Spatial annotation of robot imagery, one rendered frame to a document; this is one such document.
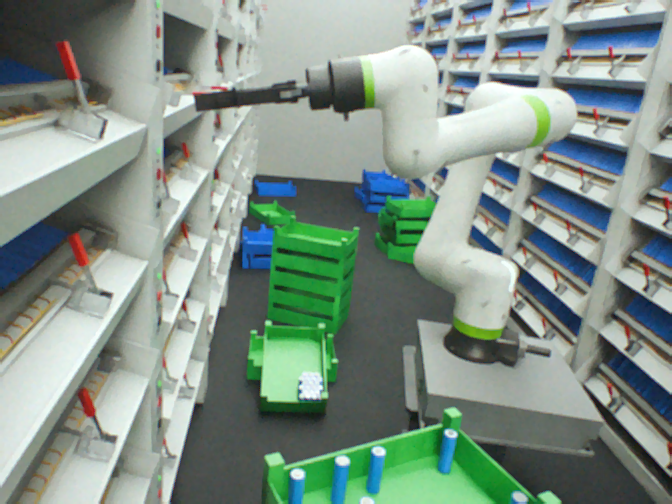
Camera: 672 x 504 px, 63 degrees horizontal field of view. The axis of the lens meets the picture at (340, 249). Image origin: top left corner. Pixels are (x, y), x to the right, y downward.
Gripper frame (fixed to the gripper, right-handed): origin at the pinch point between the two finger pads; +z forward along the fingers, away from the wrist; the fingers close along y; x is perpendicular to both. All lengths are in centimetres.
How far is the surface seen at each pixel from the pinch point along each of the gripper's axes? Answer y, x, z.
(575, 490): 10, -112, -76
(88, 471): -47, -37, 16
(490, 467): -43, -50, -33
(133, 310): -25.3, -27.0, 14.3
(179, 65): 44.4, 6.9, 12.6
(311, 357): 61, -90, -9
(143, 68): -25.3, 6.3, 5.3
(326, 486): -43, -49, -11
